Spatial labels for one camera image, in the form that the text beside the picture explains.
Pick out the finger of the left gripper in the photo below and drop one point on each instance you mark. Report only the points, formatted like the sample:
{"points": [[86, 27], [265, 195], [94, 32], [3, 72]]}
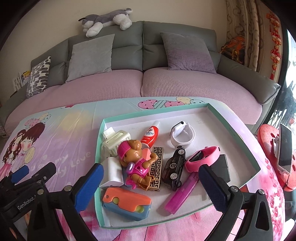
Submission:
{"points": [[19, 174]]}

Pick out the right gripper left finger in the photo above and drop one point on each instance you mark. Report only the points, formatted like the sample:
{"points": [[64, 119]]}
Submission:
{"points": [[44, 222]]}

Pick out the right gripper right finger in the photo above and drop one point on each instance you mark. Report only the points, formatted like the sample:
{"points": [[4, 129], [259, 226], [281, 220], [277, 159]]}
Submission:
{"points": [[230, 201]]}

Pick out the white charger block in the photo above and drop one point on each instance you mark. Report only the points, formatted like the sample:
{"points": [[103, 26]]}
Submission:
{"points": [[113, 176]]}

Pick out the orange blue toy knife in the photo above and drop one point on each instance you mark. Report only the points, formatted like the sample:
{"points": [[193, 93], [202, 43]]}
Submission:
{"points": [[130, 205]]}

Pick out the black power adapter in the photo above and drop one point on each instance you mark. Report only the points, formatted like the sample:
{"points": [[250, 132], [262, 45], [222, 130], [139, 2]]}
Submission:
{"points": [[220, 168]]}

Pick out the white hair claw clip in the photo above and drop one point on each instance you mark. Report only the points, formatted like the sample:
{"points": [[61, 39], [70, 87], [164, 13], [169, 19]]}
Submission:
{"points": [[111, 141]]}

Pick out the pink puppy toy figure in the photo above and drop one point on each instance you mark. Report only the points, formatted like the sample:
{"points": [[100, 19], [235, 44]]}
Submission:
{"points": [[137, 168]]}

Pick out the pink kids watch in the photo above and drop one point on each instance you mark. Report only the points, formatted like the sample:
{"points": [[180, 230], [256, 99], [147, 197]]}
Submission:
{"points": [[208, 156]]}

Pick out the pink lighter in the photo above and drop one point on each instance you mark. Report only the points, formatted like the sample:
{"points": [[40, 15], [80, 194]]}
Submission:
{"points": [[182, 194]]}

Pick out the gold patterned lighter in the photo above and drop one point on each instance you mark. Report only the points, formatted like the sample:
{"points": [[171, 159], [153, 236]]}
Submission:
{"points": [[156, 169]]}

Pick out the black toy car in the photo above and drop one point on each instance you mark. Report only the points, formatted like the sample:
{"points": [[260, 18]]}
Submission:
{"points": [[171, 175]]}

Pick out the red white tube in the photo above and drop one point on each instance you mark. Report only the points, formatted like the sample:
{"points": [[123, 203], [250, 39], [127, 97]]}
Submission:
{"points": [[150, 136]]}

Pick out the white smart watch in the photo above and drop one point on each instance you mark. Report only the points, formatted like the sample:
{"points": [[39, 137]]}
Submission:
{"points": [[182, 134]]}

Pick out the cartoon print table cloth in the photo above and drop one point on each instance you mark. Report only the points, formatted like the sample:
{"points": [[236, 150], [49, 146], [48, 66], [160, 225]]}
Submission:
{"points": [[69, 141]]}

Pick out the smartphone on stand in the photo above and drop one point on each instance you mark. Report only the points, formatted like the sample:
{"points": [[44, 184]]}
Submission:
{"points": [[285, 149]]}

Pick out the teal white box lid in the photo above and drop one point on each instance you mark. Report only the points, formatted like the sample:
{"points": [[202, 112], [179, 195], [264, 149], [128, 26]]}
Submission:
{"points": [[212, 129]]}

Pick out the books beside sofa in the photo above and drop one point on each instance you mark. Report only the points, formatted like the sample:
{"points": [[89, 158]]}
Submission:
{"points": [[21, 80]]}

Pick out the red round stool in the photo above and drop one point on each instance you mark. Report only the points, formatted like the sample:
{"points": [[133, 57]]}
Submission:
{"points": [[265, 136]]}

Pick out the black white patterned cushion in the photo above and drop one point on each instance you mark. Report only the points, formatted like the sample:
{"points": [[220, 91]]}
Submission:
{"points": [[38, 78]]}

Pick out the light grey cushion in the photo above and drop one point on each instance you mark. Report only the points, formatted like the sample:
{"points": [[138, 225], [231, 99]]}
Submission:
{"points": [[91, 57]]}

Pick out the pink sofa seat cover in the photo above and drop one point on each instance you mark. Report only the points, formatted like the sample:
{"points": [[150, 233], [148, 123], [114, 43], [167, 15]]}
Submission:
{"points": [[187, 86]]}

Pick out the grey sofa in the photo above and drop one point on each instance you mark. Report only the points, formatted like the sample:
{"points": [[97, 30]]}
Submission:
{"points": [[141, 48]]}

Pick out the grey white plush dog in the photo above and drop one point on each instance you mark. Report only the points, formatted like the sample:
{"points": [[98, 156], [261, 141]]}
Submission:
{"points": [[93, 24]]}

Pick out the orange red decoration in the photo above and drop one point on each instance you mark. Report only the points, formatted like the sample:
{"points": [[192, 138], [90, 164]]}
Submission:
{"points": [[234, 49]]}

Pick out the purple grey cushion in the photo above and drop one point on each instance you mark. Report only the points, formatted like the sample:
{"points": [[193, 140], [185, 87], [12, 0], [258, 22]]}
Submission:
{"points": [[187, 53]]}

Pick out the red hanging ornament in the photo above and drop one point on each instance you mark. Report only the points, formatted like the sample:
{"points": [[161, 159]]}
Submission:
{"points": [[274, 28]]}

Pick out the beige patterned curtain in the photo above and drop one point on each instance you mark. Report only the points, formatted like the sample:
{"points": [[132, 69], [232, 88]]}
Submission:
{"points": [[246, 18]]}

